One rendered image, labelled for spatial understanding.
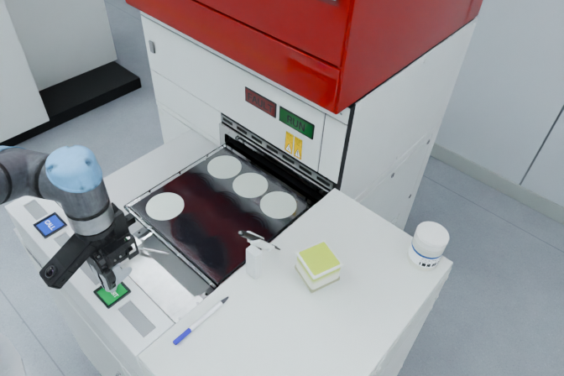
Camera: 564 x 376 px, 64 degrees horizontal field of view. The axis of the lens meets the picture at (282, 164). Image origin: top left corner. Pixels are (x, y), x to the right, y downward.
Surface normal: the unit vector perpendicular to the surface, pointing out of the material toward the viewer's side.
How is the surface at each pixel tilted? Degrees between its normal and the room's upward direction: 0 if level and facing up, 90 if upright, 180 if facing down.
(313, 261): 0
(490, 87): 90
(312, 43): 90
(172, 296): 0
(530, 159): 90
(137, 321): 0
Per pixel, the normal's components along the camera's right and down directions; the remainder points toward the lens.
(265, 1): -0.67, 0.49
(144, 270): 0.04, -0.73
